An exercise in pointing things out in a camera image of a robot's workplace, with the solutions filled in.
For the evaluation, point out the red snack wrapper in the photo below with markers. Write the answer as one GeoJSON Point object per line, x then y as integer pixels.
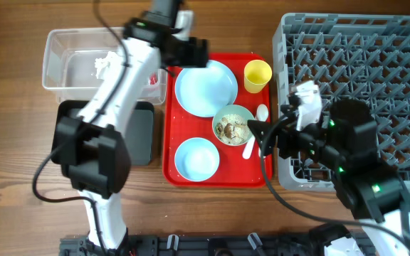
{"type": "Point", "coordinates": [154, 79]}

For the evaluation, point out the grey dishwasher rack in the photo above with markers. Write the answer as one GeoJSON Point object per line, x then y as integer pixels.
{"type": "Point", "coordinates": [350, 56]}

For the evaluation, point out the large light blue plate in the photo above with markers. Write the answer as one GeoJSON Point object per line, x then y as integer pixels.
{"type": "Point", "coordinates": [202, 92]}

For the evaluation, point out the rice and mushroom leftovers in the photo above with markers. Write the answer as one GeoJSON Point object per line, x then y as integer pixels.
{"type": "Point", "coordinates": [232, 130]}

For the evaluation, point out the black mounting rail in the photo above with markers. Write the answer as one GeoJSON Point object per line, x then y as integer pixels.
{"type": "Point", "coordinates": [284, 244]}

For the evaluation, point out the green bowl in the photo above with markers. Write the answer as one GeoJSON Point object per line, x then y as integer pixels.
{"type": "Point", "coordinates": [232, 109]}

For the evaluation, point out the small light blue bowl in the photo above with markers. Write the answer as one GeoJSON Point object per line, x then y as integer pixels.
{"type": "Point", "coordinates": [197, 159]}

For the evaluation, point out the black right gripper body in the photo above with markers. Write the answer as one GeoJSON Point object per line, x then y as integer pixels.
{"type": "Point", "coordinates": [312, 141]}

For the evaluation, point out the white tissue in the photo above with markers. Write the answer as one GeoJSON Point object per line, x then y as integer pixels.
{"type": "Point", "coordinates": [104, 65]}

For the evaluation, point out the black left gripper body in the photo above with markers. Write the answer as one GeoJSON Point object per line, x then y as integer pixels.
{"type": "Point", "coordinates": [187, 53]}

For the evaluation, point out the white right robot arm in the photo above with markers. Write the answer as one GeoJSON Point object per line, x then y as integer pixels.
{"type": "Point", "coordinates": [364, 183]}

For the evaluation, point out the red plastic tray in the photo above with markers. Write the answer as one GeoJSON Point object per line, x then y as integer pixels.
{"type": "Point", "coordinates": [234, 171]}

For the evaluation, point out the black waste bin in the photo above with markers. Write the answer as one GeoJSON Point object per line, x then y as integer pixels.
{"type": "Point", "coordinates": [140, 128]}

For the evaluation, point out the white plastic spoon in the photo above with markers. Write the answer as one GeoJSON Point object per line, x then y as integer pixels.
{"type": "Point", "coordinates": [261, 115]}

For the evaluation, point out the clear plastic bin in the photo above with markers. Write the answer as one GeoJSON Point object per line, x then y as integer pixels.
{"type": "Point", "coordinates": [69, 61]}

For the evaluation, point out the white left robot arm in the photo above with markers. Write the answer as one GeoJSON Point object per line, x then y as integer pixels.
{"type": "Point", "coordinates": [90, 147]}

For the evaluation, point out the yellow plastic cup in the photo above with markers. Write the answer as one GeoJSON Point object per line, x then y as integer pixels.
{"type": "Point", "coordinates": [257, 74]}

